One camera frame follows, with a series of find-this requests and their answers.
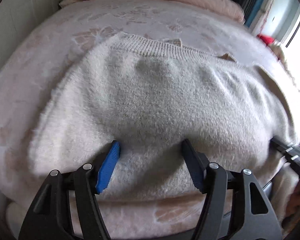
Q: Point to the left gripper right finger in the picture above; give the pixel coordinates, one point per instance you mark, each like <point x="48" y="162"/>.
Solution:
<point x="196" y="164"/>

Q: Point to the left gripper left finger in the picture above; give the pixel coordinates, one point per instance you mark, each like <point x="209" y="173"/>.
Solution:
<point x="107" y="168"/>

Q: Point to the white fuzzy knit sweater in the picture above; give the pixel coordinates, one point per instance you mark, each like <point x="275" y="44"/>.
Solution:
<point x="150" y="96"/>

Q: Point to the red cloth item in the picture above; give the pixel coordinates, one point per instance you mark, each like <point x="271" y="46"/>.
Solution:
<point x="267" y="40"/>

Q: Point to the pink floral bed blanket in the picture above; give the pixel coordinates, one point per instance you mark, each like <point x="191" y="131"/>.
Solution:
<point x="39" y="64"/>

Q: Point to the white wardrobe with handles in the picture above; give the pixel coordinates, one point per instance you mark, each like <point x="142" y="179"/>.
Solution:
<point x="18" y="18"/>

